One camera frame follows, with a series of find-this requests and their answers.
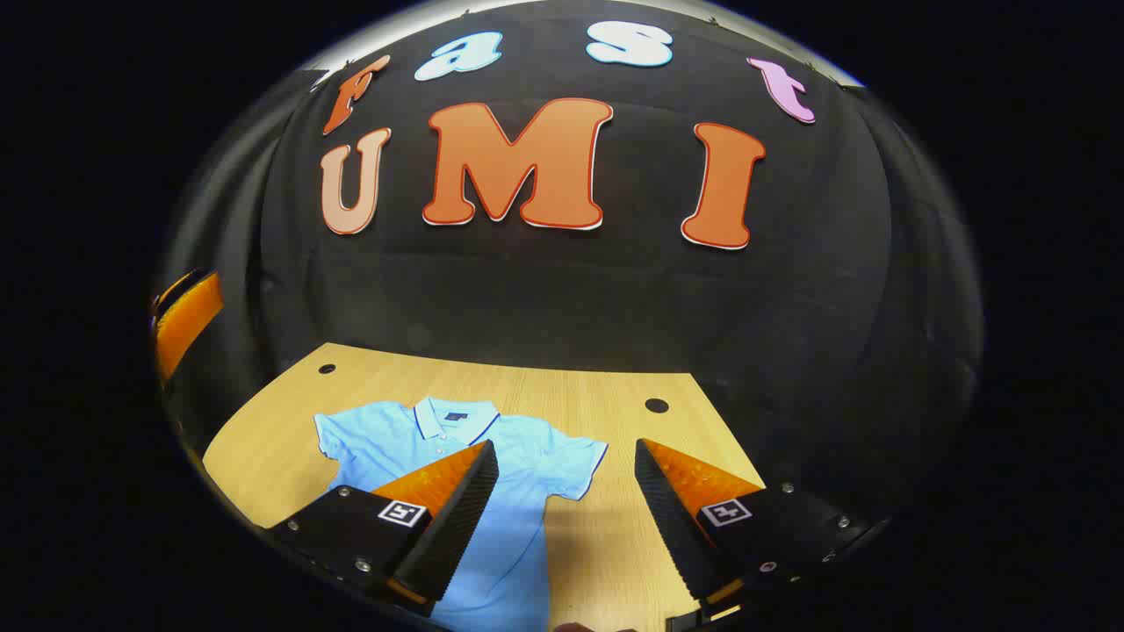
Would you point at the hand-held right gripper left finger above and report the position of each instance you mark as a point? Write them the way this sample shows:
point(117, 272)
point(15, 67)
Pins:
point(457, 518)

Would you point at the large black table grommet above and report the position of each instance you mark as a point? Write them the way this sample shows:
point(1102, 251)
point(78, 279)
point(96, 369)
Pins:
point(657, 405)

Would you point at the black backdrop cloth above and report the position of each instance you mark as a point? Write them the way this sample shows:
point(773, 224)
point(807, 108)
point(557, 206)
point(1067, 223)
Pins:
point(571, 290)

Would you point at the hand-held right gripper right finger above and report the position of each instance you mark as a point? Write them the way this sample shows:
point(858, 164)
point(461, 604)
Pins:
point(672, 518)

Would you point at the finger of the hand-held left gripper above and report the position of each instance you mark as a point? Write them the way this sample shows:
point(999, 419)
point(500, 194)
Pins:
point(189, 320)

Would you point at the light blue T-shirt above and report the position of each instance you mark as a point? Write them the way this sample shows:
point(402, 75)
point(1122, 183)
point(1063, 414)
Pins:
point(527, 456)

